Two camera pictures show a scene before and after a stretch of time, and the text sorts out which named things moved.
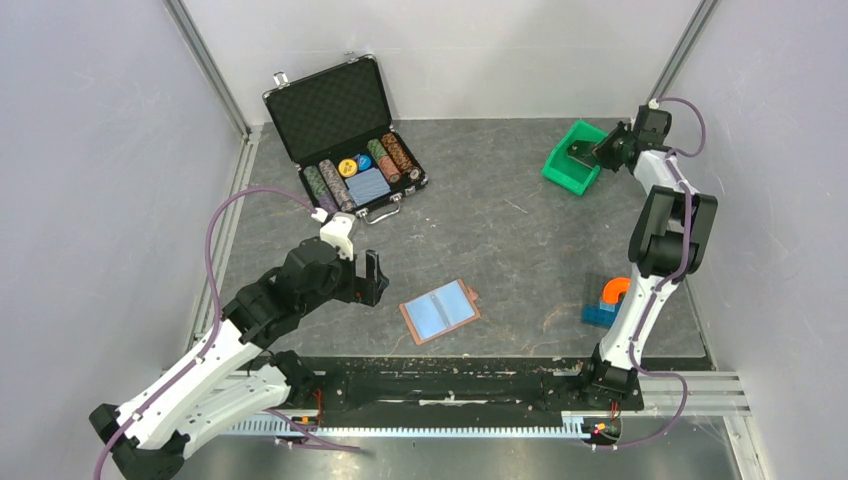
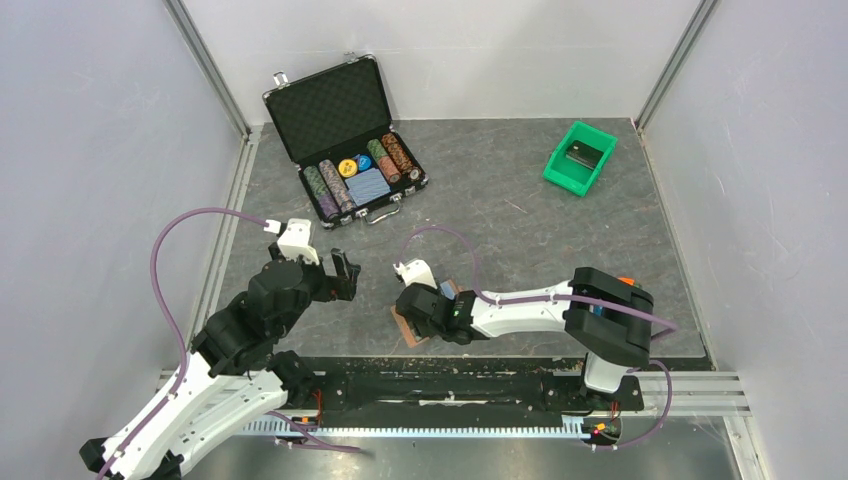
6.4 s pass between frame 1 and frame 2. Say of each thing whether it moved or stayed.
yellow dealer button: stayed
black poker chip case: stayed
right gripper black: moved
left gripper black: moved
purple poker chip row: stayed
